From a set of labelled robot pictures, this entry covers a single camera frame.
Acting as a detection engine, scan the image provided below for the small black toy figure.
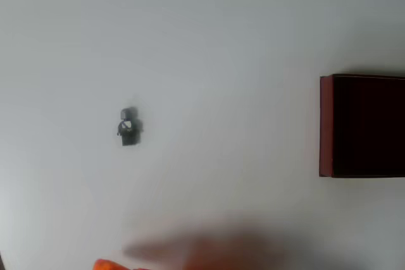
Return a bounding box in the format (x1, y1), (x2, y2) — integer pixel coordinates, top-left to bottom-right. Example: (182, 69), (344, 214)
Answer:
(114, 106), (146, 147)

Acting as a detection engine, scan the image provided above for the dark red open box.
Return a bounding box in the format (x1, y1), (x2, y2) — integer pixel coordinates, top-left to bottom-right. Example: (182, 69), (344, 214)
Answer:
(318, 73), (405, 179)

